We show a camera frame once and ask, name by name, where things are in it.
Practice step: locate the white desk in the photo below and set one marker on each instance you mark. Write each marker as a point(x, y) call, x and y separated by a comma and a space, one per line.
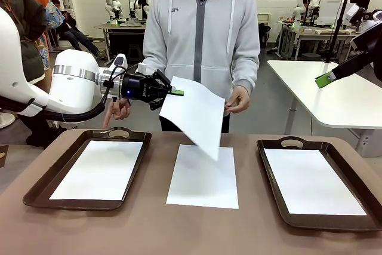
point(298, 87)

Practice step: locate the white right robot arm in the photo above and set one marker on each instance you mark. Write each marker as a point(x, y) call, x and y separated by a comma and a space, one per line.
point(370, 40)

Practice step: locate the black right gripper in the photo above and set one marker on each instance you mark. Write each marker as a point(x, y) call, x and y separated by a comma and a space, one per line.
point(361, 64)

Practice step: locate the white A4 paper sheet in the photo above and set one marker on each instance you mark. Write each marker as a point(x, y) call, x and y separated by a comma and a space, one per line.
point(197, 117)
point(310, 183)
point(98, 171)

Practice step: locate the brown wooden piece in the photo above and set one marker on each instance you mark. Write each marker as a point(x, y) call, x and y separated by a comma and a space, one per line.
point(3, 156)

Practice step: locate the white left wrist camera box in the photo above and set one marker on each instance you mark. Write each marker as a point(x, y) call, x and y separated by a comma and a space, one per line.
point(142, 68)

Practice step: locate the white A4 paper stack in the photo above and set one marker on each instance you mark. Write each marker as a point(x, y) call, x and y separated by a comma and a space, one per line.
point(203, 186)

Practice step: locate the person's left hand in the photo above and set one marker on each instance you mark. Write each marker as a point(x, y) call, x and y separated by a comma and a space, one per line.
point(241, 101)

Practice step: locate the person in dark green jacket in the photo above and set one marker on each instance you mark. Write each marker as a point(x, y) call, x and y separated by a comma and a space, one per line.
point(30, 22)

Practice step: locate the long background work table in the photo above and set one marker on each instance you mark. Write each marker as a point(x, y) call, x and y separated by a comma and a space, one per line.
point(313, 35)

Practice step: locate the person's left forearm grey sleeve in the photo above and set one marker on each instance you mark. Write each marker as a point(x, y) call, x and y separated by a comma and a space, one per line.
point(249, 73)

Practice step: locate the seated person in dark clothes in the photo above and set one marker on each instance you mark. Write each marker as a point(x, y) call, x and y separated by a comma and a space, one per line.
point(74, 37)

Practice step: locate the person's right hand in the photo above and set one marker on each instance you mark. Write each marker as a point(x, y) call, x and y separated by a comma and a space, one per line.
point(120, 111)

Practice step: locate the person's right forearm grey sleeve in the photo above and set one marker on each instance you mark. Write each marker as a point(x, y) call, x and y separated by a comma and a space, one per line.
point(152, 61)

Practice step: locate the person in light grey hoodie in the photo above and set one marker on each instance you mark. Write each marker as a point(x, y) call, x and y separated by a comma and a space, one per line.
point(206, 58)

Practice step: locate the black stool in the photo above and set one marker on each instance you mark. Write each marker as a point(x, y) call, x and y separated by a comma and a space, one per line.
point(135, 53)

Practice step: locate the black camera stand pole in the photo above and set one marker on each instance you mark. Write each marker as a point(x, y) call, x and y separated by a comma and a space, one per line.
point(338, 28)

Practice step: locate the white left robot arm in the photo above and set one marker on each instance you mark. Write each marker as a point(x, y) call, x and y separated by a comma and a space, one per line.
point(71, 81)

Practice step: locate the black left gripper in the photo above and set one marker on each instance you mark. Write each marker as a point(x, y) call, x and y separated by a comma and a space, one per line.
point(137, 86)

